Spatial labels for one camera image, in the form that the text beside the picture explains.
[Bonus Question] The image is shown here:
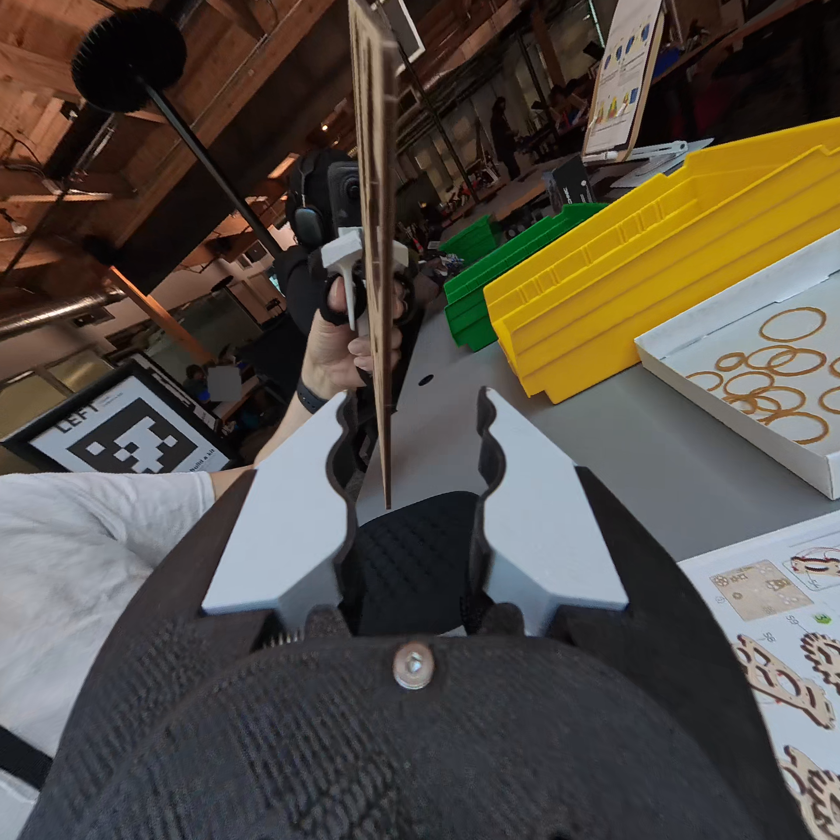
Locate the person's left hand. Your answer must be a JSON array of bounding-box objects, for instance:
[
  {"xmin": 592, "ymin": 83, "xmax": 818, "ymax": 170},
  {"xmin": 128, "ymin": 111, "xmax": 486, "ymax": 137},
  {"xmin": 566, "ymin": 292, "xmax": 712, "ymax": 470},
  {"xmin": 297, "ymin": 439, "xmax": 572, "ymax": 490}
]
[{"xmin": 301, "ymin": 276, "xmax": 403, "ymax": 403}]

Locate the laser-cut plywood sheet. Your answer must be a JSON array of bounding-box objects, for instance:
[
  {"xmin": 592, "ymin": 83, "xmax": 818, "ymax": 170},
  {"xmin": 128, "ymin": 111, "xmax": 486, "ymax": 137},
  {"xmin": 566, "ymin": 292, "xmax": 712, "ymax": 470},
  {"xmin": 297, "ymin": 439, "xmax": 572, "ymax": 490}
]
[{"xmin": 346, "ymin": 0, "xmax": 403, "ymax": 511}]

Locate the green plastic bin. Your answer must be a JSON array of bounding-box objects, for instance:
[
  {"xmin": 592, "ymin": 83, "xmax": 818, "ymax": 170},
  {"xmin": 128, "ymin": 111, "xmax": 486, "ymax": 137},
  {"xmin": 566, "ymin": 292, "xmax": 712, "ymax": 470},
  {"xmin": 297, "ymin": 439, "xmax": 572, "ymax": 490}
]
[
  {"xmin": 443, "ymin": 202, "xmax": 610, "ymax": 353},
  {"xmin": 437, "ymin": 213, "xmax": 503, "ymax": 265}
]

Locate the yellow plastic bin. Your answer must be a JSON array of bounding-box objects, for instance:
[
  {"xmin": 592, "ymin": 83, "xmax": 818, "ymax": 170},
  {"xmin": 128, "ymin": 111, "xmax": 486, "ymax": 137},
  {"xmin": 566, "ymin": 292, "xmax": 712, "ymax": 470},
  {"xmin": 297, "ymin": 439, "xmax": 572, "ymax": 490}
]
[{"xmin": 483, "ymin": 117, "xmax": 840, "ymax": 406}]

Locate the white cardboard tray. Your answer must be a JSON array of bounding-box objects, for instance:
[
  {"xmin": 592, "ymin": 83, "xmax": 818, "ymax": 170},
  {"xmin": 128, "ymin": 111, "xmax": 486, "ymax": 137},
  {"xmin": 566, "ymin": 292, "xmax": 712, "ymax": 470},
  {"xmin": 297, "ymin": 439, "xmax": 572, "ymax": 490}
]
[{"xmin": 634, "ymin": 230, "xmax": 840, "ymax": 501}]

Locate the wooden display board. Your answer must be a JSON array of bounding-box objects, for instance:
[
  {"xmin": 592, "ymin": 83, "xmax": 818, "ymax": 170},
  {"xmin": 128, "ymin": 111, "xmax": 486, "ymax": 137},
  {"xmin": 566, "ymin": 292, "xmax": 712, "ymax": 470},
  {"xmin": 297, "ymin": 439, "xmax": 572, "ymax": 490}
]
[{"xmin": 581, "ymin": 0, "xmax": 668, "ymax": 165}]

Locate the instruction booklet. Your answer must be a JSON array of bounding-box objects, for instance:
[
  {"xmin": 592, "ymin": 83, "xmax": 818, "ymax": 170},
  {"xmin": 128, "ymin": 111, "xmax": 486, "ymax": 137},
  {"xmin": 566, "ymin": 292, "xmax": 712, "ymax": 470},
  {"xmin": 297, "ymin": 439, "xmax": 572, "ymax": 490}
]
[{"xmin": 676, "ymin": 511, "xmax": 840, "ymax": 840}]

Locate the black lanyard strap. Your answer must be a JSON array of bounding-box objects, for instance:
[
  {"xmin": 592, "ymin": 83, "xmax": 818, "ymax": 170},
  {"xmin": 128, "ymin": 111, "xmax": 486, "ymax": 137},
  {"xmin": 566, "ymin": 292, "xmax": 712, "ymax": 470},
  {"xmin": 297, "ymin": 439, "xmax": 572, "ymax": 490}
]
[{"xmin": 0, "ymin": 724, "xmax": 55, "ymax": 790}]

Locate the person's white shirt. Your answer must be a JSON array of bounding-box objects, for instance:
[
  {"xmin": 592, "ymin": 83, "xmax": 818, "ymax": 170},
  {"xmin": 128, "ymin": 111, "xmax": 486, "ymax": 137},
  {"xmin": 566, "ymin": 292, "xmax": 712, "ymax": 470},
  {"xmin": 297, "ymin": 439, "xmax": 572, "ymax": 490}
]
[{"xmin": 0, "ymin": 469, "xmax": 219, "ymax": 840}]

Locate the instruction sheet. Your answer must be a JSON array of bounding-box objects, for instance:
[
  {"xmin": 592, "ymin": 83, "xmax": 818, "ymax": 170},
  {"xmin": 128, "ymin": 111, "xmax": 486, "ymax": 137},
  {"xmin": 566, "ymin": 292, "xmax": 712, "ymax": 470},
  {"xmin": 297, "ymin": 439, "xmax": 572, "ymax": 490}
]
[{"xmin": 584, "ymin": 10, "xmax": 659, "ymax": 157}]

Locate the black framed marker sign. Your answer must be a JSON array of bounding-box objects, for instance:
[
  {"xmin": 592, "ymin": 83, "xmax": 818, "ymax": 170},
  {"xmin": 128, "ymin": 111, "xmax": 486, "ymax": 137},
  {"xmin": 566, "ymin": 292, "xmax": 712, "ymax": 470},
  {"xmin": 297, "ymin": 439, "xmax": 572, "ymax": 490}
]
[{"xmin": 0, "ymin": 360, "xmax": 242, "ymax": 475}]

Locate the black disc lamp pole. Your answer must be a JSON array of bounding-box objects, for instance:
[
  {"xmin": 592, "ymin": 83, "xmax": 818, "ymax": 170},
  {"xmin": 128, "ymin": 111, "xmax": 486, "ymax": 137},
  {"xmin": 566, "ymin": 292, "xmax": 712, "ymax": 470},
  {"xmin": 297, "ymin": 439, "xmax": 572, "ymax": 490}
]
[{"xmin": 70, "ymin": 8, "xmax": 284, "ymax": 253}]

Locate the small black box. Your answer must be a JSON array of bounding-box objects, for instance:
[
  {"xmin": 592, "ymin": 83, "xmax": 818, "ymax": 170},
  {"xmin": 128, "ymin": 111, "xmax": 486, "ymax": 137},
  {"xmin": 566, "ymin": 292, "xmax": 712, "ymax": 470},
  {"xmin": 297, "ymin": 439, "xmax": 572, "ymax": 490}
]
[{"xmin": 542, "ymin": 157, "xmax": 596, "ymax": 215}]

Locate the white board stand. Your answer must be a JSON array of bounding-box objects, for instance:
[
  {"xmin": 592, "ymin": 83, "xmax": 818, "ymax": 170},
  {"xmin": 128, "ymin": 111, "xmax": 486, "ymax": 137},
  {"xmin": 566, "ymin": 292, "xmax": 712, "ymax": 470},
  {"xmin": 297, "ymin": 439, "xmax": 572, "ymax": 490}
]
[{"xmin": 581, "ymin": 139, "xmax": 715, "ymax": 166}]

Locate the person's left forearm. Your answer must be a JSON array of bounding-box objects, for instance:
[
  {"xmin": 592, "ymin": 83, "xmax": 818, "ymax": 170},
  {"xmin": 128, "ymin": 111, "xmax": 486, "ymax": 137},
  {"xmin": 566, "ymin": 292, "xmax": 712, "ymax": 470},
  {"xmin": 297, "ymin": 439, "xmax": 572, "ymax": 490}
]
[{"xmin": 213, "ymin": 387, "xmax": 345, "ymax": 500}]

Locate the metal duct pipe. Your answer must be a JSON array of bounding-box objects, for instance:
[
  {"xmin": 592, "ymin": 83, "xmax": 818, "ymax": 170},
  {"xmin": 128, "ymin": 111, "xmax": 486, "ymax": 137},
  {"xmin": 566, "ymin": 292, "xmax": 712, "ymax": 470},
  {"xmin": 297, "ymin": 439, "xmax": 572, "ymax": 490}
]
[{"xmin": 0, "ymin": 289, "xmax": 127, "ymax": 342}]

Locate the black quilted pad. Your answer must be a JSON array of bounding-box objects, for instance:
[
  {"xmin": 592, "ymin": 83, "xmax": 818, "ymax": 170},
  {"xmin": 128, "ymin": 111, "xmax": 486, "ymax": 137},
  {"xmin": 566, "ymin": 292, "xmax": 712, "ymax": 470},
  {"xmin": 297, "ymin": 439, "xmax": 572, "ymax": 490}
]
[{"xmin": 356, "ymin": 490, "xmax": 482, "ymax": 639}]

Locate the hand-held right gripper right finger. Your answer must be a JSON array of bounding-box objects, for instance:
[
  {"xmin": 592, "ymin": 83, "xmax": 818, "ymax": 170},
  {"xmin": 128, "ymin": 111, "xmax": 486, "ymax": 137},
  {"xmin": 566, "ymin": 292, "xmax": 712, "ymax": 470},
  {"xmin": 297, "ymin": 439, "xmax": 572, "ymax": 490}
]
[{"xmin": 467, "ymin": 386, "xmax": 630, "ymax": 636}]

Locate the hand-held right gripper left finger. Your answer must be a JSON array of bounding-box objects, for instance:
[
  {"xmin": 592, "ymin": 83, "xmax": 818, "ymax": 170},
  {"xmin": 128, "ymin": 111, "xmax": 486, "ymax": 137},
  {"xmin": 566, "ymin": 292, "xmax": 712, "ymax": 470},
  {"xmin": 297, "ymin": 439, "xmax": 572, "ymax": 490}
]
[{"xmin": 202, "ymin": 390, "xmax": 361, "ymax": 636}]

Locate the rectangular ceiling light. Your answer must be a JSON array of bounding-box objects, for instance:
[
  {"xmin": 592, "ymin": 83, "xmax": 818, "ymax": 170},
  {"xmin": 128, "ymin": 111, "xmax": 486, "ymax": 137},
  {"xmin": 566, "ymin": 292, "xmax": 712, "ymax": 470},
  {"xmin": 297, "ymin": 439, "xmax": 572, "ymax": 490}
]
[{"xmin": 384, "ymin": 0, "xmax": 425, "ymax": 59}]

